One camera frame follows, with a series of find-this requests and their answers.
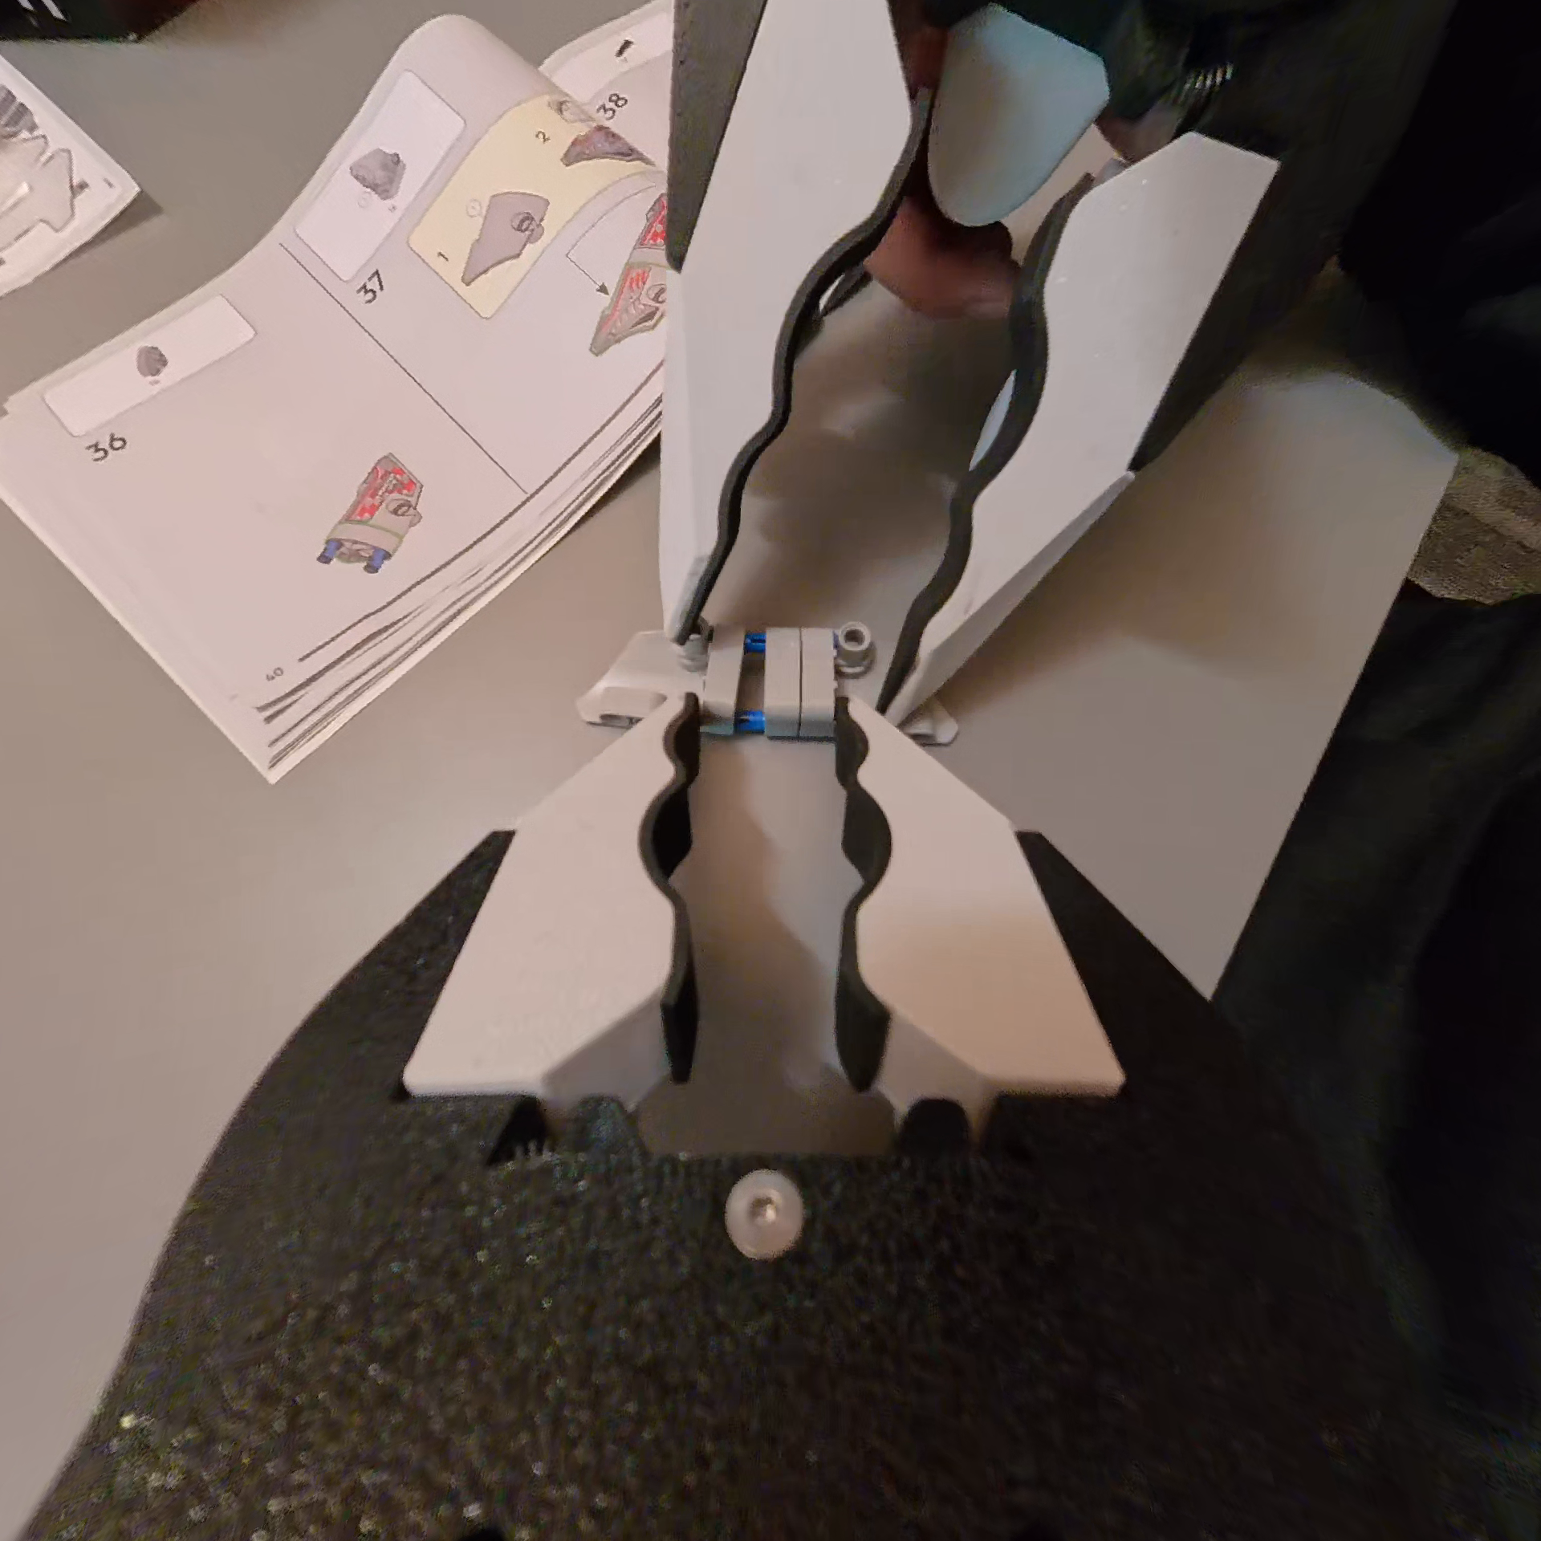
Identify toy sticker sheet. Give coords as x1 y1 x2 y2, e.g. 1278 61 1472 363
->
0 57 140 295

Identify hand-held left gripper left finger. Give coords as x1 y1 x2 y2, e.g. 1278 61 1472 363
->
404 695 707 1103

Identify person's legs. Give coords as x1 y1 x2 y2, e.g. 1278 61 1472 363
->
1210 578 1541 1541

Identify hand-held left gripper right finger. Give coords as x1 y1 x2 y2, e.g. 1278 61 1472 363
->
832 695 1127 1099

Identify person's right hand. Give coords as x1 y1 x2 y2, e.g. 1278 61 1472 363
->
878 196 1015 321

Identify grey toy brick assembly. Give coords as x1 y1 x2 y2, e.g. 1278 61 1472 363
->
577 620 962 745

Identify toy instruction booklet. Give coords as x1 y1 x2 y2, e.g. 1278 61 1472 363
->
0 0 676 783

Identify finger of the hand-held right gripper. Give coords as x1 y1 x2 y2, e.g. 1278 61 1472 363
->
661 0 938 662
878 132 1281 725

